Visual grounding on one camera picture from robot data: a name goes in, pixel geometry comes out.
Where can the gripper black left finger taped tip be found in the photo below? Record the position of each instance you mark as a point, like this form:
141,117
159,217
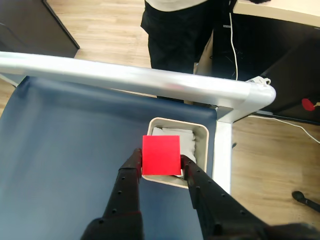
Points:
122,195

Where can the red round object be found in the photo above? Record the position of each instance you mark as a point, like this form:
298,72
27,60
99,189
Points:
307,103

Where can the cardboard box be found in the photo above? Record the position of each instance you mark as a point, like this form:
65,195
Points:
206,57

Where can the black cabinet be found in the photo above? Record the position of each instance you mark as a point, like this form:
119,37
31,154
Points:
30,27

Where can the red cube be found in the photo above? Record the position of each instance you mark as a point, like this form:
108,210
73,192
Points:
161,155

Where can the gripper black right finger with holes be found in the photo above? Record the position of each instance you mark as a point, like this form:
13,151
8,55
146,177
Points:
215,207

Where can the silver metal table frame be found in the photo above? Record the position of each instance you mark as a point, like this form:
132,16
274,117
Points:
150,77

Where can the person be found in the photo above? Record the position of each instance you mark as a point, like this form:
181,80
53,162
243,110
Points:
172,37

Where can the beige rounded box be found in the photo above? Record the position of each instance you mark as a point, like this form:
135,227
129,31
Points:
203,152

